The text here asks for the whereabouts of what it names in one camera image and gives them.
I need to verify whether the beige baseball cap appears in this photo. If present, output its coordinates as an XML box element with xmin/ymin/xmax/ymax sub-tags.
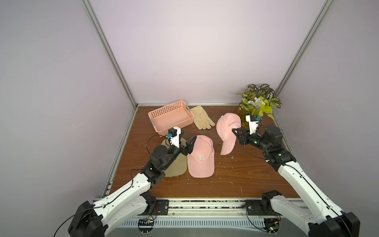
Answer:
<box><xmin>164</xmin><ymin>153</ymin><xmax>188</xmax><ymax>178</ymax></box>

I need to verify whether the pink baseball cap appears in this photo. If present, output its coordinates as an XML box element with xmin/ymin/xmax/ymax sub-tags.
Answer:
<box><xmin>216</xmin><ymin>113</ymin><xmax>241</xmax><ymax>156</ymax></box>
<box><xmin>187</xmin><ymin>135</ymin><xmax>215</xmax><ymax>178</ymax></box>

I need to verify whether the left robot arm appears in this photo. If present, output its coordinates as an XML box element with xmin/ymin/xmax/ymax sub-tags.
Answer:
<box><xmin>68</xmin><ymin>135</ymin><xmax>196</xmax><ymax>237</ymax></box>

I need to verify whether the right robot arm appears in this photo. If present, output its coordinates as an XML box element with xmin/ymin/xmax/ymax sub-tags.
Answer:
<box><xmin>232</xmin><ymin>125</ymin><xmax>360</xmax><ymax>237</ymax></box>

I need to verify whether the cream work glove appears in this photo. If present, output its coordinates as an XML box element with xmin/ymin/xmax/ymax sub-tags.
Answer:
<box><xmin>191</xmin><ymin>106</ymin><xmax>216</xmax><ymax>130</ymax></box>

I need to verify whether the pink plastic basket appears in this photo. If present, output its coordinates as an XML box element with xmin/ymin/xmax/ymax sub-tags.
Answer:
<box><xmin>148</xmin><ymin>100</ymin><xmax>194</xmax><ymax>136</ymax></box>

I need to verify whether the artificial green plant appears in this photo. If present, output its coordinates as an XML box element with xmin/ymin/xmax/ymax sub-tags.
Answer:
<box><xmin>238</xmin><ymin>84</ymin><xmax>282</xmax><ymax>120</ymax></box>

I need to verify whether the left circuit board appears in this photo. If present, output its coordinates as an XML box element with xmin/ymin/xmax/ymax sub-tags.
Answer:
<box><xmin>137</xmin><ymin>218</ymin><xmax>155</xmax><ymax>235</ymax></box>

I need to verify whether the circuit board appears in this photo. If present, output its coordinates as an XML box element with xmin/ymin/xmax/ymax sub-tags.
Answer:
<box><xmin>137</xmin><ymin>218</ymin><xmax>155</xmax><ymax>235</ymax></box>
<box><xmin>264</xmin><ymin>218</ymin><xmax>280</xmax><ymax>235</ymax></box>

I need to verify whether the right circuit board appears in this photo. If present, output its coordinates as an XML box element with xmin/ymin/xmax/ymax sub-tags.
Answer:
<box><xmin>264</xmin><ymin>218</ymin><xmax>280</xmax><ymax>235</ymax></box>

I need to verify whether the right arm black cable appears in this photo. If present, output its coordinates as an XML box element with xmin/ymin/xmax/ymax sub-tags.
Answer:
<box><xmin>242</xmin><ymin>139</ymin><xmax>353</xmax><ymax>237</ymax></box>

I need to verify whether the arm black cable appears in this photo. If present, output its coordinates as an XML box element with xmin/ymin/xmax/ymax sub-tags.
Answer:
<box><xmin>53</xmin><ymin>134</ymin><xmax>172</xmax><ymax>237</ymax></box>
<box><xmin>242</xmin><ymin>139</ymin><xmax>353</xmax><ymax>237</ymax></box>

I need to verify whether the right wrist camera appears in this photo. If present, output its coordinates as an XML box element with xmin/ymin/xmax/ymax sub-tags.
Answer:
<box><xmin>245</xmin><ymin>115</ymin><xmax>262</xmax><ymax>135</ymax></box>

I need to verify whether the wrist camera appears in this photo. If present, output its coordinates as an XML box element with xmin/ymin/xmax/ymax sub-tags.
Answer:
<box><xmin>167</xmin><ymin>126</ymin><xmax>181</xmax><ymax>148</ymax></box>
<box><xmin>245</xmin><ymin>115</ymin><xmax>262</xmax><ymax>135</ymax></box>

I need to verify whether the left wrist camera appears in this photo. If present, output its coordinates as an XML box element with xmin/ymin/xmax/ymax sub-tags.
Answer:
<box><xmin>167</xmin><ymin>126</ymin><xmax>181</xmax><ymax>148</ymax></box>

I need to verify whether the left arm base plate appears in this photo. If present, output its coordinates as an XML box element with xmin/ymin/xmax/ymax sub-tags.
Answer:
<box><xmin>140</xmin><ymin>199</ymin><xmax>169</xmax><ymax>217</ymax></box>

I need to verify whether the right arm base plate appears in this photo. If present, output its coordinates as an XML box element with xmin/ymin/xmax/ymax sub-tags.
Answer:
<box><xmin>242</xmin><ymin>199</ymin><xmax>280</xmax><ymax>216</ymax></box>

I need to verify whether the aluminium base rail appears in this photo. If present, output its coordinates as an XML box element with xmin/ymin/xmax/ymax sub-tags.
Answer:
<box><xmin>77</xmin><ymin>197</ymin><xmax>341</xmax><ymax>237</ymax></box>

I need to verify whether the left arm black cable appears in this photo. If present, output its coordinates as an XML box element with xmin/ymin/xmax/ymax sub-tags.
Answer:
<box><xmin>53</xmin><ymin>134</ymin><xmax>172</xmax><ymax>237</ymax></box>

